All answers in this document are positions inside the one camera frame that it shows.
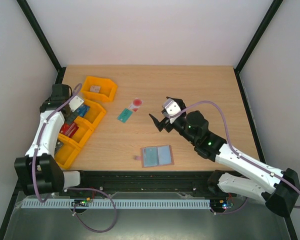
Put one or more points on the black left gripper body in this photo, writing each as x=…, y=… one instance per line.
x=69, y=119

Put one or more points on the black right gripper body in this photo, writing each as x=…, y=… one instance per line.
x=166, y=122

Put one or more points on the pink card holder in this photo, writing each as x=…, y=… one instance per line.
x=165, y=156

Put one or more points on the teal credit card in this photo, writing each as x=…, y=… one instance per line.
x=125, y=115

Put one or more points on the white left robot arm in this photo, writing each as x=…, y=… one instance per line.
x=37, y=171

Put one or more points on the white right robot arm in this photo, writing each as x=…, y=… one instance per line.
x=273, y=187

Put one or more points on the red card stack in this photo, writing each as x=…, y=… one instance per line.
x=69, y=130

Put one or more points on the blue card stack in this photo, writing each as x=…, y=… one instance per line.
x=82, y=110

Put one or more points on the black card stack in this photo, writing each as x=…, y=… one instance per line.
x=58, y=146

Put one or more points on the yellow bin bottom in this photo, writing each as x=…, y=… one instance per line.
x=68, y=153

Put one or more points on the yellow bin top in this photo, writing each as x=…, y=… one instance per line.
x=107, y=92

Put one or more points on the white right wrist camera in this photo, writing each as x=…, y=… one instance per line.
x=171, y=107

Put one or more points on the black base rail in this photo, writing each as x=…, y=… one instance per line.
x=194, y=183

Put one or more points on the grey slotted cable duct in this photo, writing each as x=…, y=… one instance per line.
x=183, y=204

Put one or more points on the black left frame post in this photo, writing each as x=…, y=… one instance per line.
x=32, y=20

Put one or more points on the black frame post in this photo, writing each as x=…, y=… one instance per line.
x=32, y=20
x=266, y=20

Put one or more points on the black right frame post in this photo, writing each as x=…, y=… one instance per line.
x=266, y=20

